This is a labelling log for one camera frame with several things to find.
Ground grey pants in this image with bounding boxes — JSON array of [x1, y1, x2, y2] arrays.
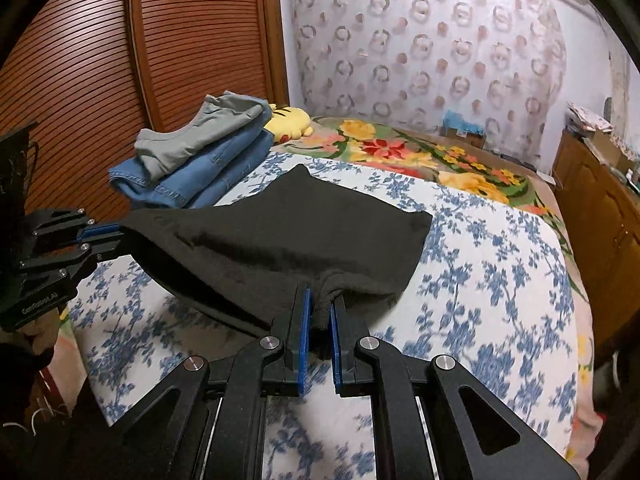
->
[[134, 91, 271, 178]]

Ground small cardboard box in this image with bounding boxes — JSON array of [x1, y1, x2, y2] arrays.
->
[[444, 127, 486, 149]]

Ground wooden louvered wardrobe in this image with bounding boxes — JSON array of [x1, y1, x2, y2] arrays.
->
[[0, 0, 288, 241]]

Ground blue jeans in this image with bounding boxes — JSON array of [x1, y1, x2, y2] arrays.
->
[[108, 130, 276, 209]]

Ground yellow plush toy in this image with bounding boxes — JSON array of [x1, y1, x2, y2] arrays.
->
[[263, 102, 314, 142]]

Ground open cardboard box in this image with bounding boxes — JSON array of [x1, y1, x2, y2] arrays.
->
[[590, 130, 637, 167]]

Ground wooden cabinet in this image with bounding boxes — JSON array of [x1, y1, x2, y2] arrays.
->
[[552, 130, 640, 361]]

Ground beige tied side curtain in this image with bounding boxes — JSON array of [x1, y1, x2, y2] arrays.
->
[[605, 52, 636, 146]]

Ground circle patterned sheer curtain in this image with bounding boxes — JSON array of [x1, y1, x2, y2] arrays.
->
[[280, 0, 568, 161]]

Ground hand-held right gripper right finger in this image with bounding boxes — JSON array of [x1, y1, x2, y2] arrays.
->
[[330, 297, 583, 480]]

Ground blue floral white bedsheet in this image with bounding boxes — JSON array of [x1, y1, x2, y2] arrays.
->
[[67, 151, 581, 480]]

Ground black pants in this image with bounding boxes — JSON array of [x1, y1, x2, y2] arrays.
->
[[117, 162, 433, 346]]

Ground colourful floral blanket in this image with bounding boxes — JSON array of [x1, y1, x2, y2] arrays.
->
[[50, 116, 596, 461]]

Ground folded floral cloth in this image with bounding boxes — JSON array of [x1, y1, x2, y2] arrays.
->
[[566, 101, 613, 133]]

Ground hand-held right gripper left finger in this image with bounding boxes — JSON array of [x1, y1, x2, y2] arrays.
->
[[107, 282, 313, 480]]

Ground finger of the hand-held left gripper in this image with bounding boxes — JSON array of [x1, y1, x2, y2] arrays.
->
[[22, 207, 123, 243], [17, 240, 133, 282]]

